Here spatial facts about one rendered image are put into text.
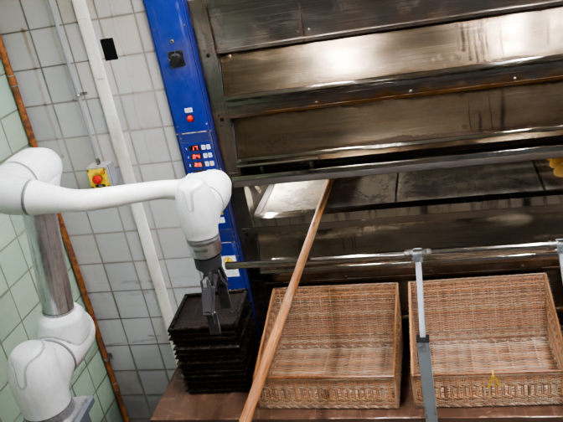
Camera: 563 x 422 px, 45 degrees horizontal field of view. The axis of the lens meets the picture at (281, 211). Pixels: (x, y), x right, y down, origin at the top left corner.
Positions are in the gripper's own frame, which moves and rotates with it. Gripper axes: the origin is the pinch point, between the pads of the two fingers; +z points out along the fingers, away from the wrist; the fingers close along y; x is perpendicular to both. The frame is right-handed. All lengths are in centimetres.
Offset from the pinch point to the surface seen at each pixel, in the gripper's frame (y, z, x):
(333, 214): -97, 13, 24
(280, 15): -97, -69, 14
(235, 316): -67, 41, -17
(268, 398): -50, 69, -6
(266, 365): 6.1, 12.9, 12.0
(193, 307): -78, 42, -38
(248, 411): 24.9, 13.2, 10.5
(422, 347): -36, 39, 55
